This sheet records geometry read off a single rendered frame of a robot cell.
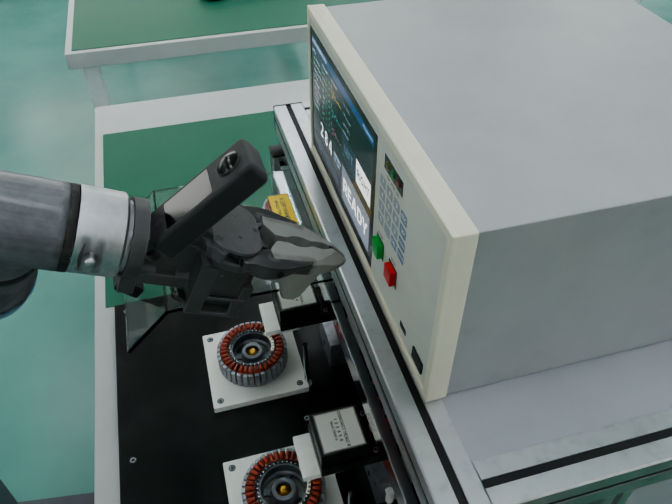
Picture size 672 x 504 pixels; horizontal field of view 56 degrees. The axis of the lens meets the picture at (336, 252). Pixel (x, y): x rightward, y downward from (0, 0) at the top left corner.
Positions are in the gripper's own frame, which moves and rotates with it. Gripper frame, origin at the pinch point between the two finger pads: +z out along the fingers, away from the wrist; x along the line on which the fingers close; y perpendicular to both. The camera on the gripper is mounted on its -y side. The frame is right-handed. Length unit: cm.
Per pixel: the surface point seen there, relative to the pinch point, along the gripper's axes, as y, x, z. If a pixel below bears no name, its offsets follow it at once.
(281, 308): 25.4, -18.0, 8.2
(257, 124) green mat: 37, -98, 24
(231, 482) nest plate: 42.9, -0.5, 3.6
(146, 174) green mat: 49, -83, -2
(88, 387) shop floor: 131, -85, 1
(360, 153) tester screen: -7.7, -7.1, 1.5
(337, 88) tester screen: -10.2, -15.8, 0.3
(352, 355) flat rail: 12.5, 2.2, 7.3
